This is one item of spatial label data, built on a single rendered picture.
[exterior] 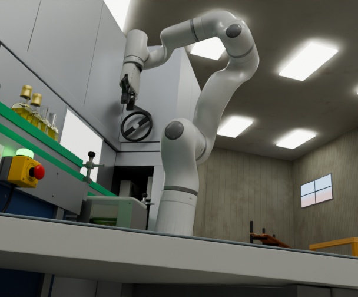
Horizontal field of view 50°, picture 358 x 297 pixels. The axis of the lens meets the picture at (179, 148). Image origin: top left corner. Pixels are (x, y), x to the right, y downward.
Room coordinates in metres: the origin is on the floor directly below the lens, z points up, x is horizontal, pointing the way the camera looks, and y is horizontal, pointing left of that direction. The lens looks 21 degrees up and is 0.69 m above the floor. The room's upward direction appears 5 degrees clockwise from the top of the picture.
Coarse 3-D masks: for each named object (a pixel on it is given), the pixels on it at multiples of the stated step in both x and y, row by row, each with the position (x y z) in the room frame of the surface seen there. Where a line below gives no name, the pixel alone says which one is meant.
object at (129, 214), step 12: (84, 204) 1.45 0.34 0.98; (96, 204) 1.44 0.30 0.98; (108, 204) 1.42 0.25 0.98; (120, 204) 1.41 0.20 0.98; (132, 204) 1.40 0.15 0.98; (72, 216) 1.52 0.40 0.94; (84, 216) 1.45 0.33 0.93; (96, 216) 1.43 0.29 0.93; (108, 216) 1.42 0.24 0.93; (120, 216) 1.41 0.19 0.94; (132, 216) 1.41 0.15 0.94; (144, 216) 1.53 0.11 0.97; (132, 228) 1.42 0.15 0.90; (144, 228) 1.54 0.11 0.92
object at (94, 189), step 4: (84, 176) 1.60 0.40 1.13; (92, 180) 1.68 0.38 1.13; (92, 184) 1.68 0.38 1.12; (96, 184) 1.71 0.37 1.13; (88, 188) 1.66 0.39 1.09; (92, 188) 1.69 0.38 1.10; (96, 188) 1.72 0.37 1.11; (100, 188) 1.76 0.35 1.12; (104, 188) 1.80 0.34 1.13; (88, 192) 1.66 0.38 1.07; (92, 192) 1.70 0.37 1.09; (96, 192) 1.73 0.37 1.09; (100, 192) 1.77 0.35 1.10; (104, 192) 1.80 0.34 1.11; (108, 192) 1.85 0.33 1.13; (116, 196) 1.94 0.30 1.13; (148, 216) 2.45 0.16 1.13
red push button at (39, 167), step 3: (39, 165) 0.97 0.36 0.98; (36, 168) 0.96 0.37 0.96; (39, 168) 0.96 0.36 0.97; (42, 168) 0.97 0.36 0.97; (33, 171) 0.97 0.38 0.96; (36, 171) 0.96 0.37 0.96; (39, 171) 0.97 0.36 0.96; (42, 171) 0.98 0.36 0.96; (33, 174) 0.98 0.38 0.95; (36, 174) 0.96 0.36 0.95; (39, 174) 0.97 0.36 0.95; (42, 174) 0.98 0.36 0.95; (36, 177) 0.97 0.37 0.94; (39, 177) 0.97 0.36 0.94; (42, 177) 0.99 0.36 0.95
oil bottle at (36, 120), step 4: (32, 112) 1.23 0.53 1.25; (36, 112) 1.24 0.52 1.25; (32, 116) 1.23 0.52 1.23; (36, 116) 1.24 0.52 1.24; (40, 116) 1.26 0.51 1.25; (32, 120) 1.23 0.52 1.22; (36, 120) 1.25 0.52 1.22; (40, 120) 1.27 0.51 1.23; (36, 124) 1.25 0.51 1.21; (40, 124) 1.27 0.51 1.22; (40, 128) 1.28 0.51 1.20
